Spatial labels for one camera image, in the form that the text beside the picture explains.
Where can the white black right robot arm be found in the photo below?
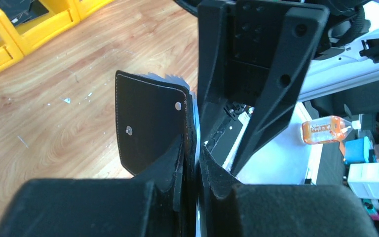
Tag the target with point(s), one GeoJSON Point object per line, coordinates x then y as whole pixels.
{"type": "Point", "coordinates": [347, 41]}

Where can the orange drink bottle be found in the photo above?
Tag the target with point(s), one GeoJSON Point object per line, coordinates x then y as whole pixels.
{"type": "Point", "coordinates": [330, 129]}

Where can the yellow bin with holders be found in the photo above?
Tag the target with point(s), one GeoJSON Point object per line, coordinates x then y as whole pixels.
{"type": "Point", "coordinates": [33, 34]}

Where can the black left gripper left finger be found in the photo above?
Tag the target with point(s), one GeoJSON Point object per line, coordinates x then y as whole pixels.
{"type": "Point", "coordinates": [147, 205]}

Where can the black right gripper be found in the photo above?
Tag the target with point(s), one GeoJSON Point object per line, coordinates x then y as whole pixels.
{"type": "Point", "coordinates": [254, 52]}

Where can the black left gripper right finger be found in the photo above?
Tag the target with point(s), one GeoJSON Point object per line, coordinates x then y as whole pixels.
{"type": "Point", "coordinates": [229, 208]}

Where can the black card holders in bin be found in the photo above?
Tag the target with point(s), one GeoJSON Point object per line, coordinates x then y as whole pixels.
{"type": "Point", "coordinates": [22, 11]}

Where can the yellow bin right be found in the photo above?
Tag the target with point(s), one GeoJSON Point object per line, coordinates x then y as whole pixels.
{"type": "Point", "coordinates": [87, 7]}

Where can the black leather card holder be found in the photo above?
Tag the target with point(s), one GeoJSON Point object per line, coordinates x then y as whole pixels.
{"type": "Point", "coordinates": [150, 118]}

